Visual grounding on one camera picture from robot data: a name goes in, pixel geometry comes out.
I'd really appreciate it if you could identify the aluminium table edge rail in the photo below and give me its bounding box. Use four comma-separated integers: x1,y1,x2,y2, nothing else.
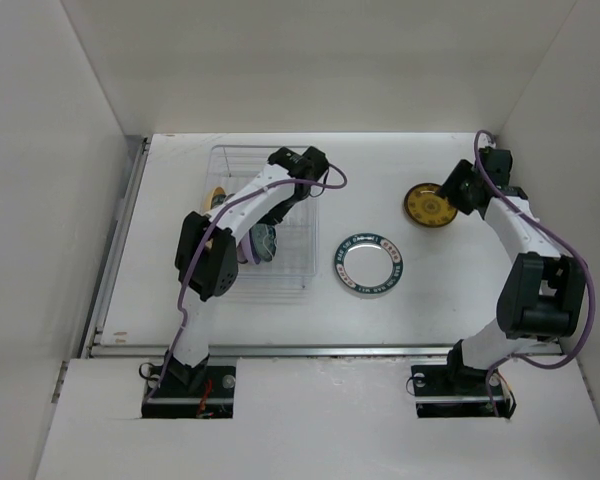
82,137,564,359

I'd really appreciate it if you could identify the blue floral green plate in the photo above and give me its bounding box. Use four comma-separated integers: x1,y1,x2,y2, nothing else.
250,224,277,263

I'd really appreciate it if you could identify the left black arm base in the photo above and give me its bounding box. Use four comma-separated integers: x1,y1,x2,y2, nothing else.
138,359,237,420

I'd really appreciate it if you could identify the white plate green text rim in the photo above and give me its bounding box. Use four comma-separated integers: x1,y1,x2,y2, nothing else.
332,232,404,298

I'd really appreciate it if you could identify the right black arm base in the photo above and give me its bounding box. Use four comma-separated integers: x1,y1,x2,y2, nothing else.
405,364,517,420

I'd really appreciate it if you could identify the clear wire dish rack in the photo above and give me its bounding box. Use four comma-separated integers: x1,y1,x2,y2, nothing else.
203,145,328,290

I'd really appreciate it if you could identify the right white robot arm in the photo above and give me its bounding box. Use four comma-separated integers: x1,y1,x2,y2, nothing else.
438,146,586,394

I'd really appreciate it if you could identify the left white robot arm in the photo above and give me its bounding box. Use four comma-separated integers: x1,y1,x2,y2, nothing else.
159,147,330,397

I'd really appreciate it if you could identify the yellow patterned plate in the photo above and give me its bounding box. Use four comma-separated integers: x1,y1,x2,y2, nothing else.
403,183,458,228

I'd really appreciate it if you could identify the lavender purple plate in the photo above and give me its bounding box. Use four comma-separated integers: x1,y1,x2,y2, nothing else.
237,232,261,265

